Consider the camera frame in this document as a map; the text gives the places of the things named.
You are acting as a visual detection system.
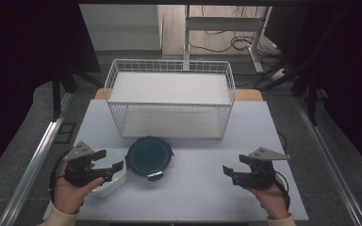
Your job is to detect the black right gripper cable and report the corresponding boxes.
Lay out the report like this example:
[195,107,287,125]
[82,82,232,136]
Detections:
[272,170,292,211]

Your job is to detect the black floor plate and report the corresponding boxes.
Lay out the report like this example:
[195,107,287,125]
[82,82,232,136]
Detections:
[53,121,77,145]

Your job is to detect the black cables on floor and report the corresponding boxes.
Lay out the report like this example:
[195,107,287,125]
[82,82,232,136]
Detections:
[188,5,286,69]

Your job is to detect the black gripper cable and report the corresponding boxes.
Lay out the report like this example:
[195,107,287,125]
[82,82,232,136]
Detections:
[48,150,74,202]
[272,170,292,211]

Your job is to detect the white rectangular plastic container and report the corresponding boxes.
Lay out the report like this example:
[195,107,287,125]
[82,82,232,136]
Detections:
[90,148,129,199]

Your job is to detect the aluminium rail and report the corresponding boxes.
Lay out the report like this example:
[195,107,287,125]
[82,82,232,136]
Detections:
[0,91,75,226]
[292,93,362,226]

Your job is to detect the person's left hand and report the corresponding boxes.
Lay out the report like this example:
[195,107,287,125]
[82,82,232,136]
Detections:
[52,161,106,216]

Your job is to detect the thin black cable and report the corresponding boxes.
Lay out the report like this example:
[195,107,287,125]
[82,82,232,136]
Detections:
[276,130,288,153]

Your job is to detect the white metal desk frame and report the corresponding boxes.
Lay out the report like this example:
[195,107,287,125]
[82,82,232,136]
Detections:
[183,4,273,75]

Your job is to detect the black curtain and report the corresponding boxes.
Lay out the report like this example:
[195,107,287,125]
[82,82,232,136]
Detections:
[265,0,362,182]
[0,0,102,185]

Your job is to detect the person's right hand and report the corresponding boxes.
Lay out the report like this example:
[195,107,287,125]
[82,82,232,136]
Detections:
[242,174,292,220]

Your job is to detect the white cabinet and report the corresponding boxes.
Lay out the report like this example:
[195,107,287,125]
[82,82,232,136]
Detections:
[78,3,163,52]

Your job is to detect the wooden table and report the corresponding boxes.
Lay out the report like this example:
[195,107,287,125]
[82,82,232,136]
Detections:
[93,88,264,103]

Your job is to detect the round container with dark lid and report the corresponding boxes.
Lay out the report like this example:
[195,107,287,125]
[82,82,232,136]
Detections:
[124,135,175,183]

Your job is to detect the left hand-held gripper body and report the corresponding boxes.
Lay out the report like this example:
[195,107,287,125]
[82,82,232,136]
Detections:
[63,140,114,188]

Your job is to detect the white wire rack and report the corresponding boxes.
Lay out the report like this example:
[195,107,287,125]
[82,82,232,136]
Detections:
[104,58,237,141]

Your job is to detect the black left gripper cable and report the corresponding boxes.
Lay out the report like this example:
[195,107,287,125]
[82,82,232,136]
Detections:
[48,150,74,202]

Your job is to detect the black stand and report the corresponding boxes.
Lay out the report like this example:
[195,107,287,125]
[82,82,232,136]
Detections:
[253,53,329,127]
[50,60,106,124]

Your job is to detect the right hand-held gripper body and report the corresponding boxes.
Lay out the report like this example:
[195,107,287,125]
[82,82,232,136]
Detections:
[231,146,291,190]

